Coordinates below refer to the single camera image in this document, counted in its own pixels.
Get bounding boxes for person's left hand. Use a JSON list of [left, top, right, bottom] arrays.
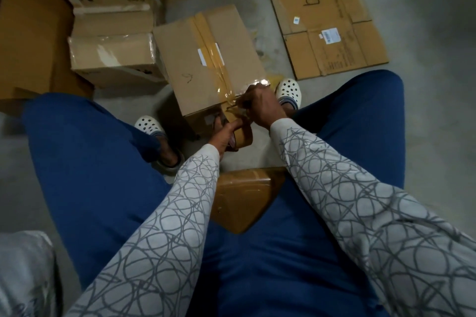
[[206, 117, 247, 156]]

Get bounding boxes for person's right hand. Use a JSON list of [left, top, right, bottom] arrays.
[[236, 83, 290, 131]]

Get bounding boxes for brown packing tape roll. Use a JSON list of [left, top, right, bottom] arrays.
[[225, 95, 255, 153]]

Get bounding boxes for small cardboard box being taped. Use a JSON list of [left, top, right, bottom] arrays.
[[67, 4, 169, 88], [152, 3, 271, 138]]

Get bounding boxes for brown cardboard sheet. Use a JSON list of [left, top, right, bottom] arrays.
[[258, 0, 391, 81]]

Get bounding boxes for large black-label cardboard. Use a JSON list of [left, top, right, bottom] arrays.
[[0, 0, 95, 103]]

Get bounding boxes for person's left forearm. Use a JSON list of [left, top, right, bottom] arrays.
[[63, 143, 222, 317]]

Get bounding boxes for person's right forearm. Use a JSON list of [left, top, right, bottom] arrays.
[[269, 117, 476, 317]]

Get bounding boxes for person's right white clog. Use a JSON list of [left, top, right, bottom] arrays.
[[274, 77, 303, 112]]

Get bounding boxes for person's white clog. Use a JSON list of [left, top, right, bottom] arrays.
[[133, 114, 184, 173], [274, 77, 303, 112]]

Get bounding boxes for person's left white clog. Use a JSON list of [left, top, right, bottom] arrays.
[[133, 114, 184, 173]]

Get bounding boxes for person's blue trousers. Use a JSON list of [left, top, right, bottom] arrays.
[[20, 68, 407, 317]]

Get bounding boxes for brown plastic-wrapped stool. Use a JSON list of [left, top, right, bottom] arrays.
[[210, 166, 290, 236]]

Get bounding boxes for white woven sack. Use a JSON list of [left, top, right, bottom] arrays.
[[0, 229, 61, 317]]

